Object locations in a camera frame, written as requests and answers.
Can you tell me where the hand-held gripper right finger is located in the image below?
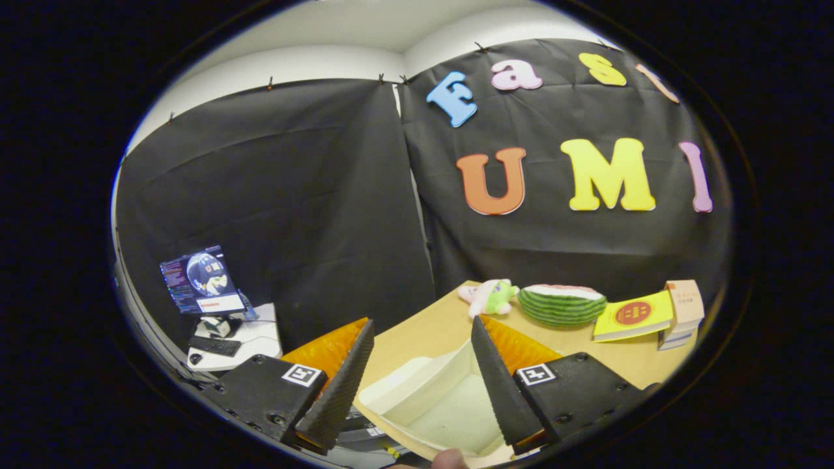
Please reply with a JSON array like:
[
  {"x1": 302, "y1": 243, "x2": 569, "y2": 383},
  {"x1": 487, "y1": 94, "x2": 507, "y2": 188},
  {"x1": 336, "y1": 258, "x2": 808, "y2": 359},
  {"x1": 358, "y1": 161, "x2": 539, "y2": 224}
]
[{"x1": 470, "y1": 315, "x2": 659, "y2": 455}]

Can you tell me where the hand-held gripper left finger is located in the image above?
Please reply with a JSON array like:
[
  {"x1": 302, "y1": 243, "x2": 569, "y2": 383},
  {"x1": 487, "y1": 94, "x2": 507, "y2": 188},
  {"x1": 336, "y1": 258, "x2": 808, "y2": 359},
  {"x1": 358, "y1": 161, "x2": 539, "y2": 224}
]
[{"x1": 202, "y1": 317, "x2": 375, "y2": 455}]

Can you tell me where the beige fabric storage box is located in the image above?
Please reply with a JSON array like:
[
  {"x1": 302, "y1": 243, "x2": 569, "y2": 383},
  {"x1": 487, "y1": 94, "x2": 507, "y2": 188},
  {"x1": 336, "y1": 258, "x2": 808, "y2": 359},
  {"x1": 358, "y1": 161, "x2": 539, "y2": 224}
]
[{"x1": 357, "y1": 339, "x2": 515, "y2": 466}]

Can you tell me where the pink and green plush toy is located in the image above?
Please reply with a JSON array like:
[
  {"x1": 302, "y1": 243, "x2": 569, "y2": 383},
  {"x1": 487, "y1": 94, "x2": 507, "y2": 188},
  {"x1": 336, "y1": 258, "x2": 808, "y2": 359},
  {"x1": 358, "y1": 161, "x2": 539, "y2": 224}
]
[{"x1": 458, "y1": 279, "x2": 521, "y2": 320}]

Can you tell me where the white side table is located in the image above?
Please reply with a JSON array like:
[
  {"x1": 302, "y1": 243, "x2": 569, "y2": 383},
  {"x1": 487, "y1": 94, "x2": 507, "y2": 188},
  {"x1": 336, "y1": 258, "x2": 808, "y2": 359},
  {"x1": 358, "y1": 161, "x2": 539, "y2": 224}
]
[{"x1": 186, "y1": 302, "x2": 283, "y2": 373}]

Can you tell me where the watermelon slice plush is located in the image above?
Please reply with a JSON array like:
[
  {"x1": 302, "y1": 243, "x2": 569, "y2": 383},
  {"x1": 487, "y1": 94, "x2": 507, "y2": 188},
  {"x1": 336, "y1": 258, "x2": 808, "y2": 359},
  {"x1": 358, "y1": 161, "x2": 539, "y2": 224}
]
[{"x1": 518, "y1": 284, "x2": 608, "y2": 328}]

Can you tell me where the black keyboard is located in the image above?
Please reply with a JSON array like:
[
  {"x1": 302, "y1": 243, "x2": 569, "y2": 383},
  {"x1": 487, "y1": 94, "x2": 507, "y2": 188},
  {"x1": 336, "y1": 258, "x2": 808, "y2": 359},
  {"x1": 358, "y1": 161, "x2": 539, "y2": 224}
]
[{"x1": 188, "y1": 336, "x2": 242, "y2": 358}]

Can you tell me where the yellow book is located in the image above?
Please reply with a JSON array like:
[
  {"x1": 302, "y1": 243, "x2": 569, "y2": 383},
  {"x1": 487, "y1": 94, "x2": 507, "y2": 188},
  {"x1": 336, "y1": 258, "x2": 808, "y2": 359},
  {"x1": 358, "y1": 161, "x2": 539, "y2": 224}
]
[{"x1": 592, "y1": 290, "x2": 675, "y2": 343}]

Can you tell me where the white stacked book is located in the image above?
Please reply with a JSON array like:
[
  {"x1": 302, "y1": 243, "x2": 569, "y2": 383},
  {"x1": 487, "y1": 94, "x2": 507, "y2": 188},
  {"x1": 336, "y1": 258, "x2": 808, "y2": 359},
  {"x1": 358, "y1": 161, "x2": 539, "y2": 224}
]
[{"x1": 659, "y1": 324, "x2": 702, "y2": 346}]

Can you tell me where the beige cover book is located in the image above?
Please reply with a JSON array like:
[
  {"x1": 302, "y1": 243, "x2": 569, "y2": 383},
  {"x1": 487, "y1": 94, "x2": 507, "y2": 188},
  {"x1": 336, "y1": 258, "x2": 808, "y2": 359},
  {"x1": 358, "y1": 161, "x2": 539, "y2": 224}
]
[{"x1": 665, "y1": 279, "x2": 706, "y2": 333}]

